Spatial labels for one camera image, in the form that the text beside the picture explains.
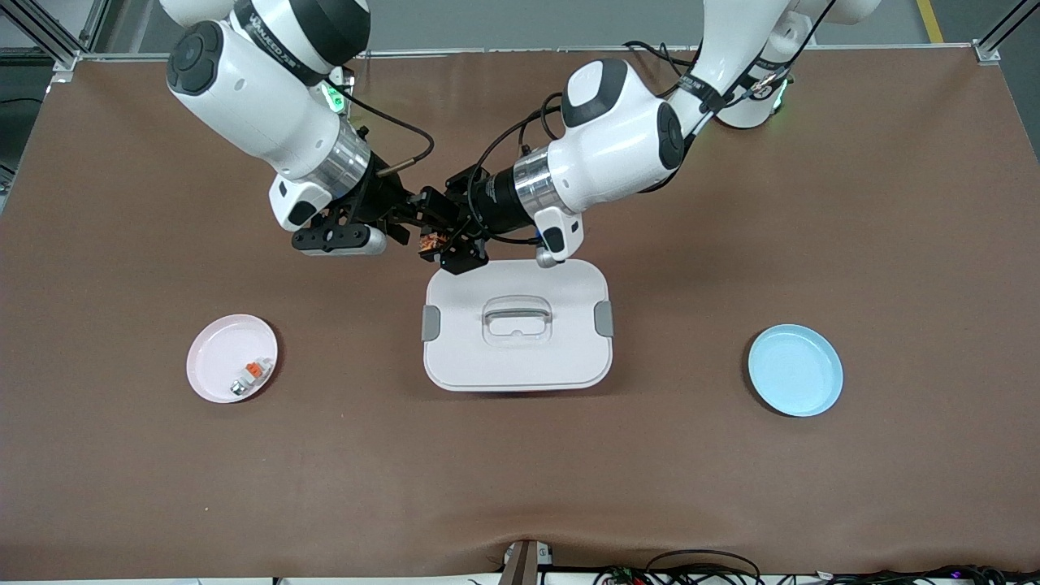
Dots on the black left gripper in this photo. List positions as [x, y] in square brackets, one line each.
[492, 199]

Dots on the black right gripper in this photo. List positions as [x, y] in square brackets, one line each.
[379, 195]

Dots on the orange and black switch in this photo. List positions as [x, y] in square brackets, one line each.
[430, 243]

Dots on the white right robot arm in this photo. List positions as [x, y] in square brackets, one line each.
[244, 89]

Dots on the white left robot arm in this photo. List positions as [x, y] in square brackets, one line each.
[617, 138]

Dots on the white lidded storage box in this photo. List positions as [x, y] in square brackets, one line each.
[517, 357]

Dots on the pink round plate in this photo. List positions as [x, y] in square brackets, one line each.
[219, 357]

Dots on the light blue round plate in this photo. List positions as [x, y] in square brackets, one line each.
[795, 370]

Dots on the orange and white switch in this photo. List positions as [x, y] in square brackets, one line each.
[254, 370]

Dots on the aluminium frame post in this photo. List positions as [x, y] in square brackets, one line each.
[995, 41]
[49, 41]

